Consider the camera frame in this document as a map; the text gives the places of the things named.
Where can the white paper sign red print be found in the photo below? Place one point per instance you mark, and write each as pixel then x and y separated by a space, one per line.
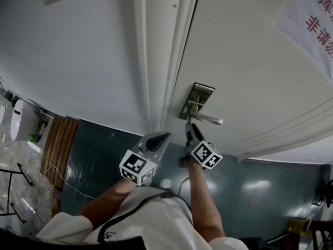
pixel 307 22

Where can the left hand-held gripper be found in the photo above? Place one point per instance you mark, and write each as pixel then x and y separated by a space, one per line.
pixel 135 165

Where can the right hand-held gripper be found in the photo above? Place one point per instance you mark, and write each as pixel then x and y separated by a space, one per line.
pixel 206 155

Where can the person's left forearm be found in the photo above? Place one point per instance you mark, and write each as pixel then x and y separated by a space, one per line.
pixel 106 204

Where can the white oval appliance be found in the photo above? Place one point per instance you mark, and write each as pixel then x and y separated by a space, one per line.
pixel 22 121

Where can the black metal stand frame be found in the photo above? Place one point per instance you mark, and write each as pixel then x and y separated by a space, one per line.
pixel 26 176

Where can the white door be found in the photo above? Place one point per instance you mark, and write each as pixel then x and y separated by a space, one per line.
pixel 247 74

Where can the person's right forearm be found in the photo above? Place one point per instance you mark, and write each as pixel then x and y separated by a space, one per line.
pixel 203 204

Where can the black bag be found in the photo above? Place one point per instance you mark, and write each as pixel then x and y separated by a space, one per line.
pixel 253 243

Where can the small cardboard box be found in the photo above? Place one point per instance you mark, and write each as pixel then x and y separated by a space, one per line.
pixel 299 224

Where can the brown wooden furniture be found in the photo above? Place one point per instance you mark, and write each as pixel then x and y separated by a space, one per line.
pixel 322 233

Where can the brown wooden slatted panel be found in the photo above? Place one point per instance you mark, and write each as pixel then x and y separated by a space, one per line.
pixel 58 147

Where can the person's white shirt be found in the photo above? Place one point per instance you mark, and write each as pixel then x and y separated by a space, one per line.
pixel 156 223

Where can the small green object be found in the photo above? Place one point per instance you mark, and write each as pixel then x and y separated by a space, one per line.
pixel 33 138

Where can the person's white shoe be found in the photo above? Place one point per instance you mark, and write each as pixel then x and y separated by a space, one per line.
pixel 165 182

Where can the metal door lock plate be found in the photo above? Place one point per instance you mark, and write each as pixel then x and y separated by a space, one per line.
pixel 200 94

